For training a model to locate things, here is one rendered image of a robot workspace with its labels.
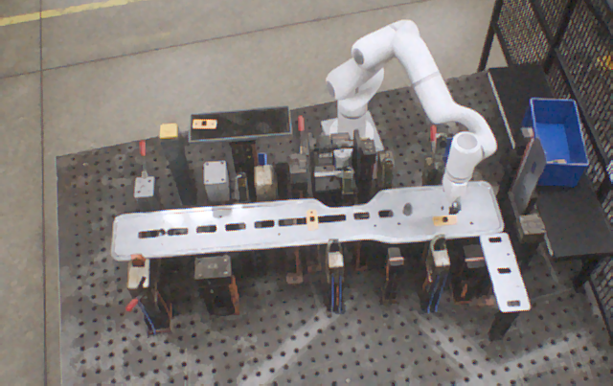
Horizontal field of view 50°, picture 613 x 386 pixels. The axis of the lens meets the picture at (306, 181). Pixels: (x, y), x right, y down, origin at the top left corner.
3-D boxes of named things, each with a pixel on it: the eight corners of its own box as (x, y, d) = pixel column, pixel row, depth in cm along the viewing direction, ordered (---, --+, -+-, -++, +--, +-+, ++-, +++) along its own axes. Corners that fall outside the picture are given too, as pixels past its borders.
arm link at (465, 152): (464, 151, 210) (441, 164, 207) (471, 124, 199) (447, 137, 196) (481, 170, 205) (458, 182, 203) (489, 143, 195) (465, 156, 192)
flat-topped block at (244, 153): (239, 204, 273) (227, 135, 237) (239, 189, 278) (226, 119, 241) (263, 202, 274) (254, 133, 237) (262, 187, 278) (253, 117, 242)
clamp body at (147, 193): (151, 250, 261) (129, 199, 232) (152, 226, 268) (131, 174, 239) (175, 248, 262) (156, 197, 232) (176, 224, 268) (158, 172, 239)
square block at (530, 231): (500, 283, 249) (524, 235, 220) (495, 265, 254) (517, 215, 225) (521, 282, 250) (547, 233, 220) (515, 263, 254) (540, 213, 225)
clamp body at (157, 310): (146, 338, 240) (121, 295, 210) (147, 302, 249) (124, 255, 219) (174, 336, 240) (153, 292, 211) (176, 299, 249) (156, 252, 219)
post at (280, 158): (280, 222, 268) (273, 163, 235) (279, 212, 271) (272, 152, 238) (292, 221, 268) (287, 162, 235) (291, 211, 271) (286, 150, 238)
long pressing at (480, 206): (108, 268, 224) (107, 266, 223) (114, 214, 237) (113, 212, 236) (507, 234, 229) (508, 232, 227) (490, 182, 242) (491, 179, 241)
